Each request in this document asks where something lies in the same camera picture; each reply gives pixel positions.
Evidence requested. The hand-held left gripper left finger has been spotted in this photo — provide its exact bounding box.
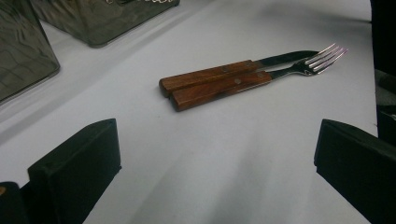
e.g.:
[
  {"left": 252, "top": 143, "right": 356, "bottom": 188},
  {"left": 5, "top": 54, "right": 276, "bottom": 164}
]
[{"left": 27, "top": 118, "right": 122, "bottom": 224}]

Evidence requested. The wooden-handled knife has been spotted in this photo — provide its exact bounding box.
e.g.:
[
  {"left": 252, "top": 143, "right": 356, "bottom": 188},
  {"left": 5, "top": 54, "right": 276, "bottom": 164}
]
[{"left": 158, "top": 49, "right": 320, "bottom": 98}]

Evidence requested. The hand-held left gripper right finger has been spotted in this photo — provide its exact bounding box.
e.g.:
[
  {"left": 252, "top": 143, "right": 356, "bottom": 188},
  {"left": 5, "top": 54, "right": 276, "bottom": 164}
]
[{"left": 313, "top": 119, "right": 396, "bottom": 224}]

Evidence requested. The white table board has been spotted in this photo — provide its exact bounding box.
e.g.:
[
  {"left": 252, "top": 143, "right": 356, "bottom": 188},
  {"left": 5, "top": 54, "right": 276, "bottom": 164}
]
[{"left": 0, "top": 0, "right": 379, "bottom": 224}]

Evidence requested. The transparent grey plastic bin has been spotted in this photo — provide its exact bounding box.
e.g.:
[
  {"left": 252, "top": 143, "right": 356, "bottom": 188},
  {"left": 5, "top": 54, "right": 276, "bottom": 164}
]
[
  {"left": 0, "top": 0, "right": 61, "bottom": 104},
  {"left": 29, "top": 0, "right": 181, "bottom": 49}
]

